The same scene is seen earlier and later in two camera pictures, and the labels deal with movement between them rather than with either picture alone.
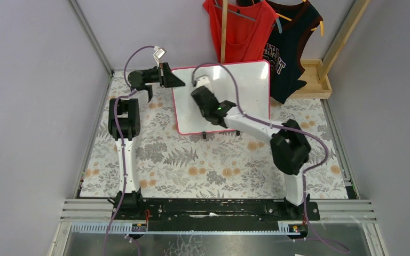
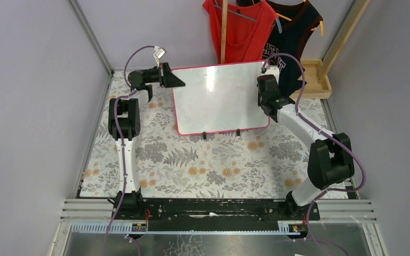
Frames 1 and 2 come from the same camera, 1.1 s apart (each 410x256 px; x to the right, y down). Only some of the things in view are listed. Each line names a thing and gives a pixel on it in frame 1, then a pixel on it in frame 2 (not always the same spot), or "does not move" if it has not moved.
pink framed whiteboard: (252, 81) does not move
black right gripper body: (198, 95) → (263, 102)
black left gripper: (163, 74) does not move
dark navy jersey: (297, 21) does not move
